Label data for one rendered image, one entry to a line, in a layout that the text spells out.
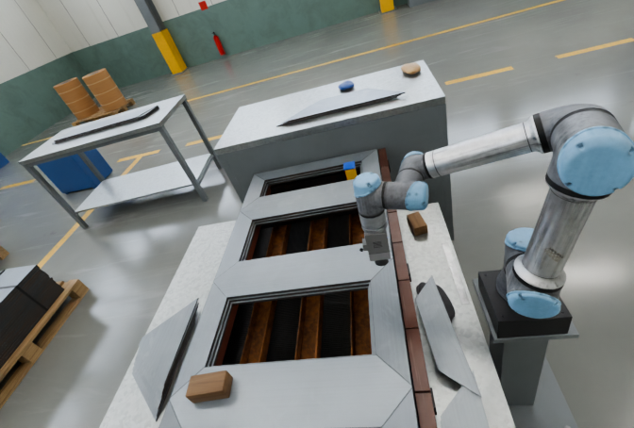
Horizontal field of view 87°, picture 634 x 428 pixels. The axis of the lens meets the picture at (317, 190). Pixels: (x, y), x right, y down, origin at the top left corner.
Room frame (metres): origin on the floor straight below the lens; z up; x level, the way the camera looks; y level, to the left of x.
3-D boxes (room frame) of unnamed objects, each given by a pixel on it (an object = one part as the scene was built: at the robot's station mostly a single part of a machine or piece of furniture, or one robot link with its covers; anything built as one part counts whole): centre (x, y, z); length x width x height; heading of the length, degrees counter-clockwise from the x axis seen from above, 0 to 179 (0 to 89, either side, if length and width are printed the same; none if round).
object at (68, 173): (4.77, 3.13, 0.29); 0.61 x 0.43 x 0.57; 73
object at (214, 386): (0.57, 0.50, 0.87); 0.12 x 0.06 x 0.05; 80
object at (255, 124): (1.97, -0.22, 1.03); 1.30 x 0.60 x 0.04; 75
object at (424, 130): (1.70, -0.14, 0.51); 1.30 x 0.04 x 1.01; 75
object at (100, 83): (8.49, 4.14, 0.47); 1.32 x 0.80 x 0.95; 74
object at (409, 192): (0.69, -0.22, 1.24); 0.11 x 0.11 x 0.08; 57
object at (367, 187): (0.73, -0.13, 1.24); 0.09 x 0.08 x 0.11; 57
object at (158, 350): (0.83, 0.78, 0.77); 0.45 x 0.20 x 0.04; 165
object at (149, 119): (3.62, 1.84, 0.49); 1.60 x 0.70 x 0.99; 77
